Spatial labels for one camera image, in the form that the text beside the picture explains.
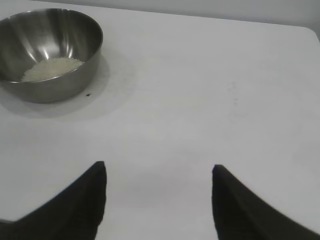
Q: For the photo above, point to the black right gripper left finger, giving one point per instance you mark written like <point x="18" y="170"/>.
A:
<point x="65" y="215"/>

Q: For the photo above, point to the stainless steel mixing bowl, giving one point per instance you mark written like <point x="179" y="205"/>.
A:
<point x="37" y="35"/>

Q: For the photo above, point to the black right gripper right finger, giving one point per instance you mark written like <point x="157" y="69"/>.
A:
<point x="250" y="217"/>

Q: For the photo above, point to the white rice grains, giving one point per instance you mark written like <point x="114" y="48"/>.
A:
<point x="52" y="68"/>

